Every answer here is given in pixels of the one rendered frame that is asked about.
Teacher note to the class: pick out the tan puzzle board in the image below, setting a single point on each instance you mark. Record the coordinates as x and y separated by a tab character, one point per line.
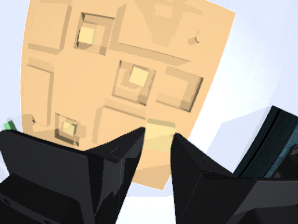
179	42

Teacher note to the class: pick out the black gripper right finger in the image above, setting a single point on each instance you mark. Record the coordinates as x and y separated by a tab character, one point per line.
206	193

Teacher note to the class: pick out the pale yellow block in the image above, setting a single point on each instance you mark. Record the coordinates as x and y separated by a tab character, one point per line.
88	35
139	76
70	127
159	135

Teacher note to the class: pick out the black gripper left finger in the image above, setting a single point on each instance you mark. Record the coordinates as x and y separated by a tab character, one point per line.
98	178

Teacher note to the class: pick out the light green rectangular block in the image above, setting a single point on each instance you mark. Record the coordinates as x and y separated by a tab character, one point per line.
10	125

